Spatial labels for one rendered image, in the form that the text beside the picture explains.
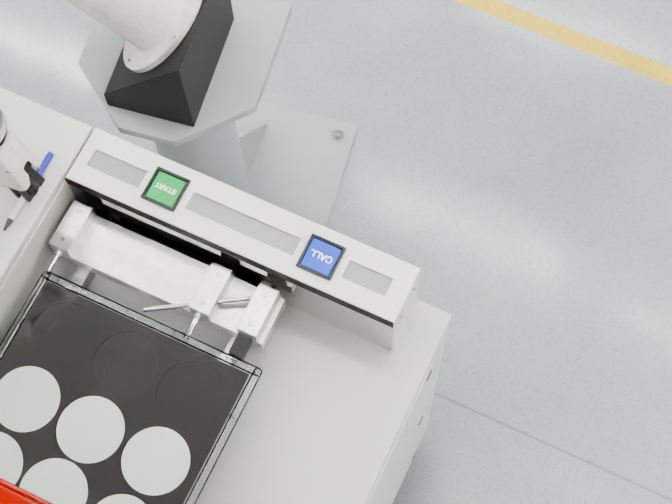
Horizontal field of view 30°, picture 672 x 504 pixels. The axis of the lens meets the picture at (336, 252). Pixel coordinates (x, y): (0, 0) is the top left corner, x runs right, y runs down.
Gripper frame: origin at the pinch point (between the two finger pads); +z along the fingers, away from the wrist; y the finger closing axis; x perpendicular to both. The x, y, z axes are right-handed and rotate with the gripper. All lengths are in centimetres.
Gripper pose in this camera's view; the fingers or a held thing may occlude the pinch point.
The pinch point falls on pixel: (23, 185)
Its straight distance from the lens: 193.0
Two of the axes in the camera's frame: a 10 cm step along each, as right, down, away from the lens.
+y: 8.9, 3.3, -3.3
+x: 4.3, -8.4, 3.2
